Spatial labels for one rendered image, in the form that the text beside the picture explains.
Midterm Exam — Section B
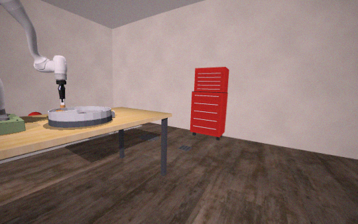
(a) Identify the grey round turning table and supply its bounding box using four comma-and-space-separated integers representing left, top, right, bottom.
48, 107, 115, 128

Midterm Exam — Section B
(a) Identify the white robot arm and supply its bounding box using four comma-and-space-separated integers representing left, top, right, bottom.
0, 0, 68, 121

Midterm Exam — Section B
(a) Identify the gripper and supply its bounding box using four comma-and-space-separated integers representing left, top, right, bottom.
56, 80, 66, 105

